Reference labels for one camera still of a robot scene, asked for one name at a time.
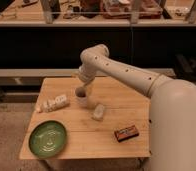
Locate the cluttered background shelf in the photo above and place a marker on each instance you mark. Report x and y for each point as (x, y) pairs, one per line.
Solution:
(99, 12)

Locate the white cup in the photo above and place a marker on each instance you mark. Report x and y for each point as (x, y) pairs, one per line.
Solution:
(81, 96)

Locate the white plastic bottle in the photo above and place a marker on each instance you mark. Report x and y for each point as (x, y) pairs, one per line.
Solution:
(53, 104)

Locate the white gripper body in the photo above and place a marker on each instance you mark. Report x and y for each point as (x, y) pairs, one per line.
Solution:
(86, 74)

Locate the black and orange eraser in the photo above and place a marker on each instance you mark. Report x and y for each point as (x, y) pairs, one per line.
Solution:
(126, 133)

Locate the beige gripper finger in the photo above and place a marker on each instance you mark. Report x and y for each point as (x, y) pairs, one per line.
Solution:
(81, 84)
(88, 89)

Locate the wooden bench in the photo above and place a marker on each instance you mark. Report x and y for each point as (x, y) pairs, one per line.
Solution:
(32, 77)

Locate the wooden table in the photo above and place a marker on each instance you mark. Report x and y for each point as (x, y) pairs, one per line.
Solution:
(90, 139)

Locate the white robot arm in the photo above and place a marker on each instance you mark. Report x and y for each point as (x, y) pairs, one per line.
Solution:
(172, 109)

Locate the green plate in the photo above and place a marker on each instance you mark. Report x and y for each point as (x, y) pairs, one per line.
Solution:
(47, 139)

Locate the white sponge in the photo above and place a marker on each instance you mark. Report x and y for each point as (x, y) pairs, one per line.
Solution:
(98, 112)

